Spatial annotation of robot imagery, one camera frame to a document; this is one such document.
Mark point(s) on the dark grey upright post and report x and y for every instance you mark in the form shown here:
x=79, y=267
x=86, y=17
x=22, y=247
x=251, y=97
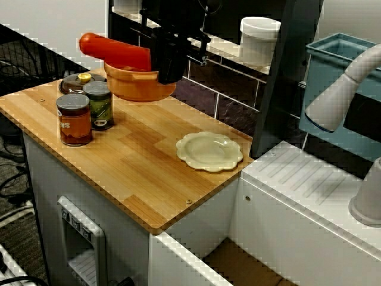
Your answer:
x=282, y=74

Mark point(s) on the dark tiled backsplash panel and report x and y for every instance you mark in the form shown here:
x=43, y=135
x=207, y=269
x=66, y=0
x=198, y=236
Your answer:
x=238, y=113

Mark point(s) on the grey toy faucet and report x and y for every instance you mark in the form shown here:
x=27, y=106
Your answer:
x=327, y=110

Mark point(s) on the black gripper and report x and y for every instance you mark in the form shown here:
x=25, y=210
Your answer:
x=184, y=26

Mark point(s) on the brown cardboard box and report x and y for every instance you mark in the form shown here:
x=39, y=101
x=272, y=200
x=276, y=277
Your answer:
x=247, y=265

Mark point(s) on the aluminium frame rail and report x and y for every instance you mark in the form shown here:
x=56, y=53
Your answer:
x=9, y=268

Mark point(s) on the brown lid with yellow knob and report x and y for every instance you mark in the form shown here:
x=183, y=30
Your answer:
x=70, y=83

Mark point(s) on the orange beans can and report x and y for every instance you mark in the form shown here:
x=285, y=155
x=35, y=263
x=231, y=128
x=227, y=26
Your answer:
x=74, y=125

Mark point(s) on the red orange plastic bowl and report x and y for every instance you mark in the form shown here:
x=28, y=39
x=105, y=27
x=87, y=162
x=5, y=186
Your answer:
x=119, y=53

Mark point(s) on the green peas can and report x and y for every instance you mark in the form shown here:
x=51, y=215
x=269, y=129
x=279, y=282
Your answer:
x=101, y=107

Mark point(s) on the cream scalloped toy plate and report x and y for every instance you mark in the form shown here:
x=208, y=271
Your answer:
x=208, y=152

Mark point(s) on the large white lidded canister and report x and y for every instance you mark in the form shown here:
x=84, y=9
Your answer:
x=256, y=41

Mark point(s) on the teal plastic bin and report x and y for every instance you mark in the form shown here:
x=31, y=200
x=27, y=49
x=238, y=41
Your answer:
x=321, y=68

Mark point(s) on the orange toy pot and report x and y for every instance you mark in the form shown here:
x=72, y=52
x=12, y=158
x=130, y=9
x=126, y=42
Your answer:
x=134, y=86

